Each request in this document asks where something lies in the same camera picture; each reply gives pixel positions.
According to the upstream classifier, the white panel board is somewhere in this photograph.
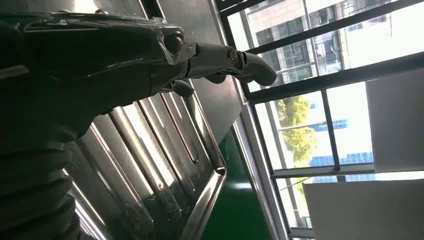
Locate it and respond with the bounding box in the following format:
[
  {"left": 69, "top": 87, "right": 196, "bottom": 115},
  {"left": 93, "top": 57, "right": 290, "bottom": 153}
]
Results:
[
  {"left": 302, "top": 178, "right": 424, "bottom": 240},
  {"left": 365, "top": 68, "right": 424, "bottom": 174}
]

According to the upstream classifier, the green conveyor belt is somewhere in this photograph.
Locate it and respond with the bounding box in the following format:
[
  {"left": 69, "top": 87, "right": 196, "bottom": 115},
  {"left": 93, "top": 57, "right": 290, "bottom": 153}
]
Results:
[{"left": 201, "top": 128, "right": 273, "bottom": 240}]

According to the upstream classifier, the aluminium conveyor side rail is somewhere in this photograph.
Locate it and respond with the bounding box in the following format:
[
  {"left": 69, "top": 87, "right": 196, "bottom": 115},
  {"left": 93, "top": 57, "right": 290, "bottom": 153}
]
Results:
[{"left": 231, "top": 115, "right": 290, "bottom": 240}]

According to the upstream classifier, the dark window frame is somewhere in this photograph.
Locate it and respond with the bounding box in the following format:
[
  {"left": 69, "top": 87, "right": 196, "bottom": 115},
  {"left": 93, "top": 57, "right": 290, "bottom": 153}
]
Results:
[{"left": 214, "top": 0, "right": 424, "bottom": 240}]

